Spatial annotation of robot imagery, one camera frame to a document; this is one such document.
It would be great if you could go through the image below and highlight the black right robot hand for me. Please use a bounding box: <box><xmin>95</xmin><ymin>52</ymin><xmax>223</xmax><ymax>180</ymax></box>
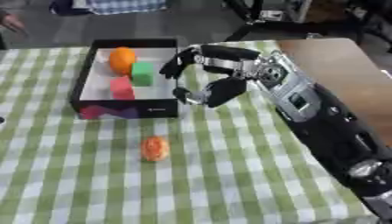
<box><xmin>157</xmin><ymin>44</ymin><xmax>263</xmax><ymax>109</ymax></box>

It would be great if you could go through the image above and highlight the black box with white inside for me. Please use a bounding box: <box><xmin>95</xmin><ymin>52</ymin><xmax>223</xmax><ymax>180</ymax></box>
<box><xmin>68</xmin><ymin>38</ymin><xmax>181</xmax><ymax>120</ymax></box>

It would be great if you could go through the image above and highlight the black tripod stand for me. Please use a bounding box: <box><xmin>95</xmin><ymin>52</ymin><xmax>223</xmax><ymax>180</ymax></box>
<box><xmin>221</xmin><ymin>0</ymin><xmax>369</xmax><ymax>42</ymax></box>

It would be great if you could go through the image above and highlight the green cube block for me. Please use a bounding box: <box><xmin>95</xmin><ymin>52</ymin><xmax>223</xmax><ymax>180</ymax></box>
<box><xmin>129</xmin><ymin>61</ymin><xmax>155</xmax><ymax>88</ymax></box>

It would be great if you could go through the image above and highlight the orange-red round toy fruit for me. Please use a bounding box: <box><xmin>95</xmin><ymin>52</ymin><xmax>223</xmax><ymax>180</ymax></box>
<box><xmin>139</xmin><ymin>136</ymin><xmax>172</xmax><ymax>163</ymax></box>

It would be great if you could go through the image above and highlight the pink cube block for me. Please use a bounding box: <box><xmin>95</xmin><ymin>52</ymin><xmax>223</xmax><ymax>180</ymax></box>
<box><xmin>108</xmin><ymin>76</ymin><xmax>137</xmax><ymax>101</ymax></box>

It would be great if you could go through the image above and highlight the orange toy fruit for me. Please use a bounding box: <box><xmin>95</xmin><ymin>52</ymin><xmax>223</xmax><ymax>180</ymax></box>
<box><xmin>107</xmin><ymin>46</ymin><xmax>138</xmax><ymax>76</ymax></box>

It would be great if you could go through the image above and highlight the blue checked bag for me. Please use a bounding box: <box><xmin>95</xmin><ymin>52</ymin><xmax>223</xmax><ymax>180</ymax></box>
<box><xmin>49</xmin><ymin>0</ymin><xmax>171</xmax><ymax>16</ymax></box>

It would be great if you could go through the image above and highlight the person's hand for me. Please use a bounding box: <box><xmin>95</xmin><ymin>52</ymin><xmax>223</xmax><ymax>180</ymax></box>
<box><xmin>0</xmin><ymin>13</ymin><xmax>28</xmax><ymax>35</ymax></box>

